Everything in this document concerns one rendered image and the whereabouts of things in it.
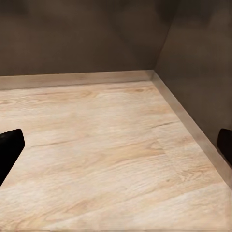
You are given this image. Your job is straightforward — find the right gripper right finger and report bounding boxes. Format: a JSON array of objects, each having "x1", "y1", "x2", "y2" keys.
[{"x1": 217, "y1": 128, "x2": 232, "y2": 167}]

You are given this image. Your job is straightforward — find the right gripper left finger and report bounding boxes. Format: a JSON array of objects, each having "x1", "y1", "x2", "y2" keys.
[{"x1": 0, "y1": 129, "x2": 25, "y2": 186}]

